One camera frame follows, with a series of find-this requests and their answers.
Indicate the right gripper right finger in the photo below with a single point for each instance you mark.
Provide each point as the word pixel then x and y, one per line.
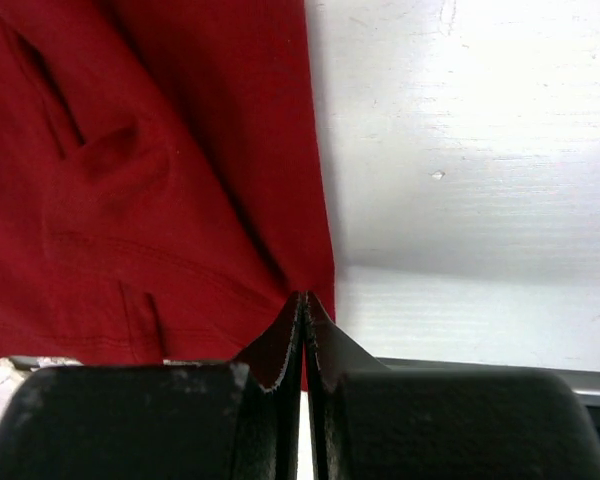
pixel 369 421

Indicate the dark red t shirt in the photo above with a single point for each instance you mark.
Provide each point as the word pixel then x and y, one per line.
pixel 160 183

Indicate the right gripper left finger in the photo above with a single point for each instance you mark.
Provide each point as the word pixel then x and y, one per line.
pixel 233 420

